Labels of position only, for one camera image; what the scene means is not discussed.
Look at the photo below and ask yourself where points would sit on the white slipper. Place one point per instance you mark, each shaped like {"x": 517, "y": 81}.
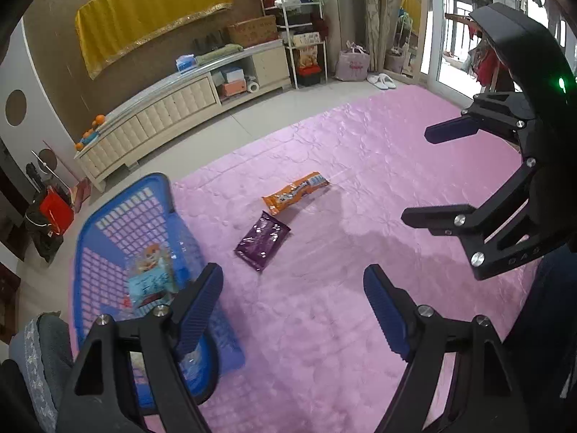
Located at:
{"x": 387, "y": 81}
{"x": 375, "y": 81}

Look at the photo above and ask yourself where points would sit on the black bag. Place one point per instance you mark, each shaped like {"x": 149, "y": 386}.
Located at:
{"x": 43, "y": 239}

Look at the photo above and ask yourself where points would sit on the blue and white box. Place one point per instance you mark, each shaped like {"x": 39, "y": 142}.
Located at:
{"x": 233, "y": 75}

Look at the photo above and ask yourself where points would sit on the glass sliding door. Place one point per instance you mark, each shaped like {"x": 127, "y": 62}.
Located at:
{"x": 450, "y": 31}

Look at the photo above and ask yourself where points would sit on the pink tote bag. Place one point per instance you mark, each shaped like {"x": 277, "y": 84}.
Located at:
{"x": 352, "y": 65}

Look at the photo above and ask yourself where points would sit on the blue tissue box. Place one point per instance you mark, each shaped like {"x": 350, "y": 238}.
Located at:
{"x": 185, "y": 64}

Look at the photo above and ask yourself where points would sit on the grey lace-trimmed cushion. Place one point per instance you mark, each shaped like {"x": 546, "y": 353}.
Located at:
{"x": 40, "y": 361}

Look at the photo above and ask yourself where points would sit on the white metal shelf rack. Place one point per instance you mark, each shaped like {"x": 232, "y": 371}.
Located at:
{"x": 323, "y": 54}

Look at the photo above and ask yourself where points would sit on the white printed box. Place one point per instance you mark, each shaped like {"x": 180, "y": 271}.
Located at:
{"x": 307, "y": 38}

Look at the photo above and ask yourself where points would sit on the red hanging garment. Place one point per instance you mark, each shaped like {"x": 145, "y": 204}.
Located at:
{"x": 489, "y": 67}

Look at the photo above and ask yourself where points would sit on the cream tv cabinet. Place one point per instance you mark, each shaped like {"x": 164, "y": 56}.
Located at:
{"x": 171, "y": 108}

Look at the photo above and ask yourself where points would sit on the orange printed box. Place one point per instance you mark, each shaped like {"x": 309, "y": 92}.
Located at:
{"x": 308, "y": 57}

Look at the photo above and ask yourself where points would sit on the orange-red box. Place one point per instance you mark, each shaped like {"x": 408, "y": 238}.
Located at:
{"x": 233, "y": 89}

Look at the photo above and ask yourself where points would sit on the brown cardboard box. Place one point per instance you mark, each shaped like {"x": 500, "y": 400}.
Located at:
{"x": 251, "y": 31}

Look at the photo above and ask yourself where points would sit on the small round brown disc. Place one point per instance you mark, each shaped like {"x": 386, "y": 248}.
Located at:
{"x": 48, "y": 159}

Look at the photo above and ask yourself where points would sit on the patterned beige curtain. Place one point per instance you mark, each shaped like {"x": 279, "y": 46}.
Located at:
{"x": 383, "y": 13}

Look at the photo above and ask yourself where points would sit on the person's trouser leg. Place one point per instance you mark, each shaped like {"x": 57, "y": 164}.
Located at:
{"x": 550, "y": 347}

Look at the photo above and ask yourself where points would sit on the wooden drying rack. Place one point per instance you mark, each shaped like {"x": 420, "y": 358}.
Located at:
{"x": 455, "y": 18}

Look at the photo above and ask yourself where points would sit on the orange snack packet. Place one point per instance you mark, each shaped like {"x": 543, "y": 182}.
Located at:
{"x": 295, "y": 191}

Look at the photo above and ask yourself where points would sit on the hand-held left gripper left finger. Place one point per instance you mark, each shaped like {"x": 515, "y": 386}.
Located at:
{"x": 200, "y": 311}

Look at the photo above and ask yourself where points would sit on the white paper roll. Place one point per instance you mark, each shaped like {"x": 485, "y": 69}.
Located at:
{"x": 253, "y": 86}

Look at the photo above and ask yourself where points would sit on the group of dark bottles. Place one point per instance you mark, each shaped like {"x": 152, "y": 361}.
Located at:
{"x": 209, "y": 43}

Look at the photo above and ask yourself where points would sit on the pale blue cake packet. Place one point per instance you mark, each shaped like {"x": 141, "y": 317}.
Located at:
{"x": 151, "y": 275}

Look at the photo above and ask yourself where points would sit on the broom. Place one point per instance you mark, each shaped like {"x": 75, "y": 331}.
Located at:
{"x": 76, "y": 189}

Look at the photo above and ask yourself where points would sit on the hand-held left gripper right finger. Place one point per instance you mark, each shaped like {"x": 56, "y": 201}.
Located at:
{"x": 385, "y": 311}

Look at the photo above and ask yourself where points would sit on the red bag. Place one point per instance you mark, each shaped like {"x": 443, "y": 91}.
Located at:
{"x": 56, "y": 212}

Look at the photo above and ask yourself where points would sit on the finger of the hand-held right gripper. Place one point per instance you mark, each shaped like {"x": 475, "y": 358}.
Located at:
{"x": 450, "y": 131}
{"x": 441, "y": 221}

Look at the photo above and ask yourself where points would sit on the brown round wall plaque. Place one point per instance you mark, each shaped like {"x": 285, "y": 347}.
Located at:
{"x": 16, "y": 108}

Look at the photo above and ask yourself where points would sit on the green folded cloth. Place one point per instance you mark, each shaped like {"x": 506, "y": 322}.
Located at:
{"x": 220, "y": 54}

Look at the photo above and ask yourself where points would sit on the yellow cloth cover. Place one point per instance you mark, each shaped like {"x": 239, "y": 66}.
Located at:
{"x": 148, "y": 13}

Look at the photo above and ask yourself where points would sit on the arched standing mirror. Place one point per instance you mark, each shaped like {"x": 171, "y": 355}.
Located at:
{"x": 411, "y": 31}

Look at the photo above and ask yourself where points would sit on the pink quilted blanket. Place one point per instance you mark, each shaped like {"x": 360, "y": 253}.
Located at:
{"x": 338, "y": 279}

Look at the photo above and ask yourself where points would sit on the purple snack packet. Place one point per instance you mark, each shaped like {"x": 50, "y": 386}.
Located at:
{"x": 263, "y": 239}

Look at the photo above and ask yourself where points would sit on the black and red toolbox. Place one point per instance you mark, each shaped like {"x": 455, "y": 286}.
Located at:
{"x": 310, "y": 76}

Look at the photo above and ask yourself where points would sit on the blue plastic basket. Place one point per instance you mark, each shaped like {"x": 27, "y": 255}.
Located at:
{"x": 108, "y": 243}

